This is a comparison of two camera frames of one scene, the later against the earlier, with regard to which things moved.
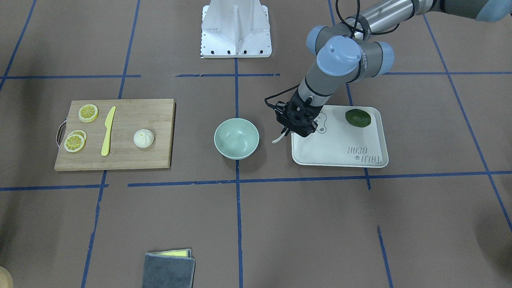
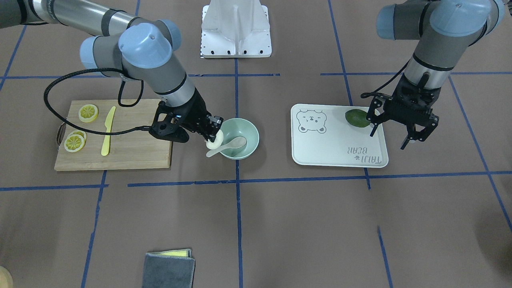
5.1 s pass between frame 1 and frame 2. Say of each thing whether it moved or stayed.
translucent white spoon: moved
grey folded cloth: stayed
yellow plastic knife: stayed
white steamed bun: moved
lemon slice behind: stayed
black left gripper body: moved
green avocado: stayed
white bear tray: stayed
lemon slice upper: stayed
